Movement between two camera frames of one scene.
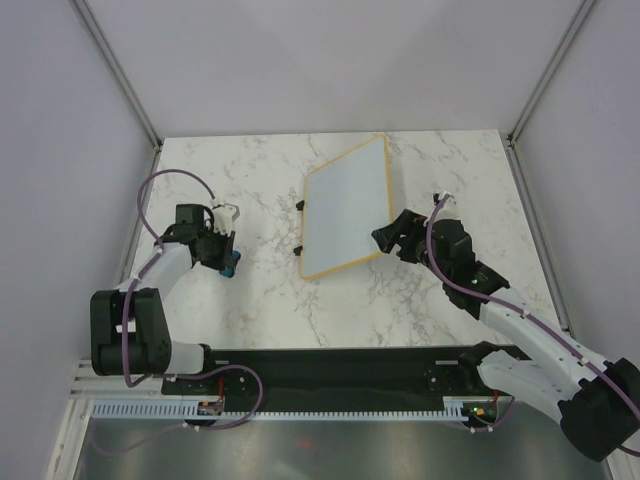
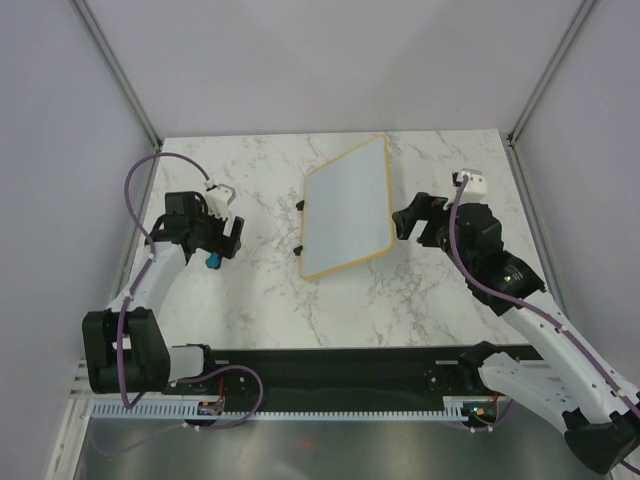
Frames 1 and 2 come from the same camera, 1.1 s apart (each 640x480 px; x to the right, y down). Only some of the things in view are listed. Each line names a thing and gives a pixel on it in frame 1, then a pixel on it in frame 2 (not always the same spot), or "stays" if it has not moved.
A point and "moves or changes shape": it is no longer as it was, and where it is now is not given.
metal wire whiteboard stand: (299, 206) stays
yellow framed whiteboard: (344, 203) stays
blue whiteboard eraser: (230, 271) moves or changes shape
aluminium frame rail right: (561, 50) stays
